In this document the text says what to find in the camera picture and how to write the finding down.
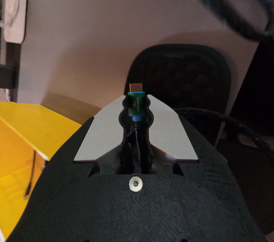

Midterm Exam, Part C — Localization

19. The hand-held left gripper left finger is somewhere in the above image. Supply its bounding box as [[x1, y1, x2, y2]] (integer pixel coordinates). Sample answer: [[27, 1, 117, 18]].
[[73, 95, 129, 164]]

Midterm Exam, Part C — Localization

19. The yellow plastic bin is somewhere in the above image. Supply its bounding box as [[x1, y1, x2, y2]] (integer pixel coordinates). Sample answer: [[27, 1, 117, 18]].
[[0, 102, 83, 240]]

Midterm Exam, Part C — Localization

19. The black sheet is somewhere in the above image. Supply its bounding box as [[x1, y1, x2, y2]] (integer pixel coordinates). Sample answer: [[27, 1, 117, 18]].
[[0, 65, 16, 89]]

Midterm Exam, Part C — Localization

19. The grey desk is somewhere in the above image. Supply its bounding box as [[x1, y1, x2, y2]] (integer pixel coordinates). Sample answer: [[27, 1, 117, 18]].
[[17, 0, 274, 146]]

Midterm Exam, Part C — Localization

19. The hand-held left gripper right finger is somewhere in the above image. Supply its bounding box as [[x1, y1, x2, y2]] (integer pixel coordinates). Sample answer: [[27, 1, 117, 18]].
[[146, 94, 199, 163]]

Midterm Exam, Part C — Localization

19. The thin black cable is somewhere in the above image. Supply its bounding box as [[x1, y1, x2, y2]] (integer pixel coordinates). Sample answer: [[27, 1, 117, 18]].
[[24, 151, 37, 199]]

